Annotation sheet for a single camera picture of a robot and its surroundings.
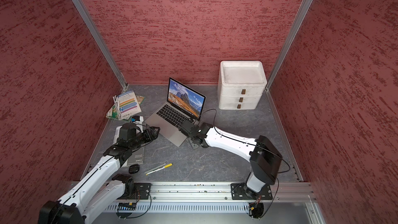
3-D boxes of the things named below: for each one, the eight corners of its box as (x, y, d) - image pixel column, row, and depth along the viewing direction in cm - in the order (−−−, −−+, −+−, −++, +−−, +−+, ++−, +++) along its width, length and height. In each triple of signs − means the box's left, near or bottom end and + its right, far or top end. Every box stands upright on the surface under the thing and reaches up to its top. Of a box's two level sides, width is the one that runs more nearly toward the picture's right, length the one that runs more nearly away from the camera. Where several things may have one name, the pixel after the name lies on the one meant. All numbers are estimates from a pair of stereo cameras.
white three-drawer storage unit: (218, 110, 108) (223, 83, 87) (217, 88, 122) (220, 60, 101) (256, 111, 108) (269, 84, 87) (250, 88, 122) (260, 61, 102)
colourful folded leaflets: (105, 119, 103) (103, 117, 101) (118, 92, 118) (116, 90, 116) (138, 119, 103) (136, 117, 101) (146, 93, 118) (145, 91, 117)
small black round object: (128, 173, 81) (127, 172, 79) (131, 165, 83) (129, 164, 82) (138, 173, 81) (137, 172, 79) (140, 165, 84) (139, 164, 82)
